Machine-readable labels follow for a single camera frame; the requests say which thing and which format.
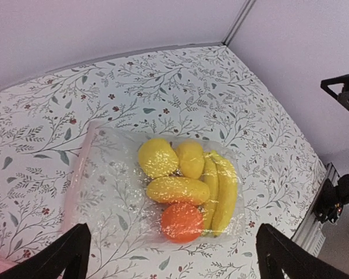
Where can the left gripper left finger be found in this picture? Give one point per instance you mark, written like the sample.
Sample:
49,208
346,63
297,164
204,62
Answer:
68,257

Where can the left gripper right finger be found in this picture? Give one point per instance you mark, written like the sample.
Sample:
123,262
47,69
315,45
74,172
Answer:
279,256

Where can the clear zip top bag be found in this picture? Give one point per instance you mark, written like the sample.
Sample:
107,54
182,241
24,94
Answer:
108,191

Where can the yellow banana bunch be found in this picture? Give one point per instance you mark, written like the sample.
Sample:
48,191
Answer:
221,178

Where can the orange fruit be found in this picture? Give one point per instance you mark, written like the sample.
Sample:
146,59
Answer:
182,223

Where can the yellow mango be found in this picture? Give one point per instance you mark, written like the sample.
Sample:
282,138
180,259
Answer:
178,189
191,159

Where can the yellow lemon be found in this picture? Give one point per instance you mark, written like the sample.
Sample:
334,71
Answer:
157,158

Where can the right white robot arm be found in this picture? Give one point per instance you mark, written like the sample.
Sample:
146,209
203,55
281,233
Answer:
333,196

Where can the front aluminium rail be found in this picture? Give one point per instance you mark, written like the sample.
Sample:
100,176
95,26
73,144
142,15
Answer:
309,234

